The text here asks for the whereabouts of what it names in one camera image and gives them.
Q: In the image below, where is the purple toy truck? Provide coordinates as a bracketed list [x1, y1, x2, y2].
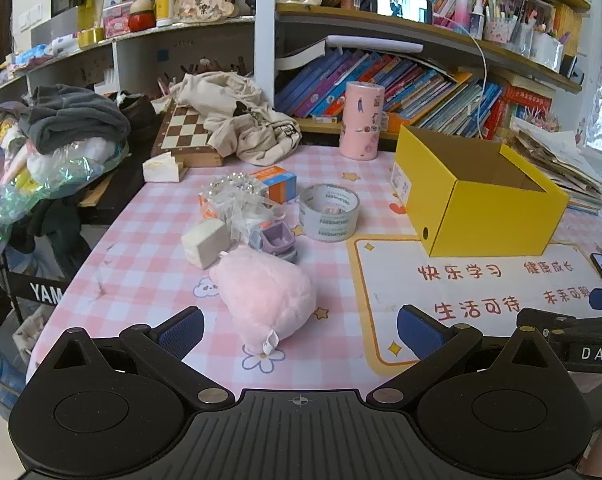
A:
[248, 222, 300, 263]

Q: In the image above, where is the row of colourful books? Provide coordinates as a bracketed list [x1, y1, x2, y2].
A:
[276, 49, 554, 141]

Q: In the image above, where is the smartphone playing video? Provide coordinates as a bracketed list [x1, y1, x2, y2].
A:
[375, 0, 434, 26]

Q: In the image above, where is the orange and blue carton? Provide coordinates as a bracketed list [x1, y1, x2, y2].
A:
[249, 165, 298, 205]

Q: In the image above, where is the white bookshelf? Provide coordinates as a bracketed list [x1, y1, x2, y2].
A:
[0, 0, 594, 146]

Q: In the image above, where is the stack of papers and booklets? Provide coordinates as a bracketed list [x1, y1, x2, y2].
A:
[511, 117, 602, 216]

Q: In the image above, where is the white lamp bar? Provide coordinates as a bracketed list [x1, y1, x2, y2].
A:
[326, 35, 424, 54]

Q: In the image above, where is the white cable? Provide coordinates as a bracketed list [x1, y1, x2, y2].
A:
[433, 15, 490, 92]

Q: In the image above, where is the pink pen holder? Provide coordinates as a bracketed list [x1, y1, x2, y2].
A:
[482, 5, 512, 43]

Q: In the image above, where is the wooden chessboard box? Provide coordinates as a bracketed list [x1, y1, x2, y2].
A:
[150, 101, 225, 168]

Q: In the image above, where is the black keyboard case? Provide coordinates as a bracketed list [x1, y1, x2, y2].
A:
[0, 240, 94, 321]

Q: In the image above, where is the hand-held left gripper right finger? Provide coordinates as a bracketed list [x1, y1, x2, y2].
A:
[366, 304, 562, 406]

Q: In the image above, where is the pink tissue box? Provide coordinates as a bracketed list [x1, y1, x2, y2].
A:
[102, 2, 132, 38]

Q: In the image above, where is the grey tape roll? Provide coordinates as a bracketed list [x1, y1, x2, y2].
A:
[299, 183, 360, 242]

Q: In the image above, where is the yellow cardboard box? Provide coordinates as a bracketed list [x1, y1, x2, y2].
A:
[391, 124, 570, 258]

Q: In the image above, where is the cream cube box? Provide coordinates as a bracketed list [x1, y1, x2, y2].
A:
[181, 220, 230, 270]

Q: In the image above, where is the pearl accessory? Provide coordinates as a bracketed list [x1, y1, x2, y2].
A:
[199, 172, 284, 241]

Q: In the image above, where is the pink plush toy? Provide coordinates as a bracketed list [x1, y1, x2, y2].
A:
[209, 246, 318, 357]

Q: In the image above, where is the red and cream doll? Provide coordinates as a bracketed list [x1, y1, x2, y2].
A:
[127, 0, 156, 31]

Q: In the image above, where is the grey clothes pile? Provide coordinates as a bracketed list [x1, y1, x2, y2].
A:
[20, 84, 132, 153]

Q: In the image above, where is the pink sticker canister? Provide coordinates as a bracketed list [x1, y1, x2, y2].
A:
[340, 80, 386, 160]

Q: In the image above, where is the beige tote bag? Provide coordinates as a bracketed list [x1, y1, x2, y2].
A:
[170, 71, 302, 165]

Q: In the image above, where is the iridescent plastic wrap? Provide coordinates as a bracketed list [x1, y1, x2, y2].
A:
[0, 140, 130, 241]

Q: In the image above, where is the dark brown bag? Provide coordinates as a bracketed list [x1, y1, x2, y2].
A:
[116, 91, 156, 141]

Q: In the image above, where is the white wedge box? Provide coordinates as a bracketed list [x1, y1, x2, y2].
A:
[142, 152, 189, 183]

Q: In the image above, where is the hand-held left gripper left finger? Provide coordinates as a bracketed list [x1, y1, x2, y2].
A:
[45, 306, 234, 409]

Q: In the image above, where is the white storage box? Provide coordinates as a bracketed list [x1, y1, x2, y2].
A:
[530, 30, 564, 72]

